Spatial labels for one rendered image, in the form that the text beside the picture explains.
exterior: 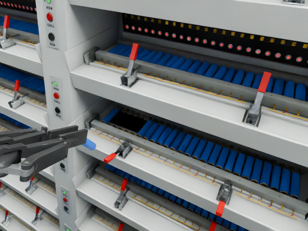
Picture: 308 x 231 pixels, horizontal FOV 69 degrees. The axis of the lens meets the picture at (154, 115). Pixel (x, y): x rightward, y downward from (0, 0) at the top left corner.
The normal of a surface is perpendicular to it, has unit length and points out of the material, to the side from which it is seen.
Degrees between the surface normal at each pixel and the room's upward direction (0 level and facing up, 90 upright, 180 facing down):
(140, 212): 16
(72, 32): 90
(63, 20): 90
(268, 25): 106
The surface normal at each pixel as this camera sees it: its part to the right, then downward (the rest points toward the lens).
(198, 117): -0.48, 0.58
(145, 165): -0.01, -0.76
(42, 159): 0.94, 0.27
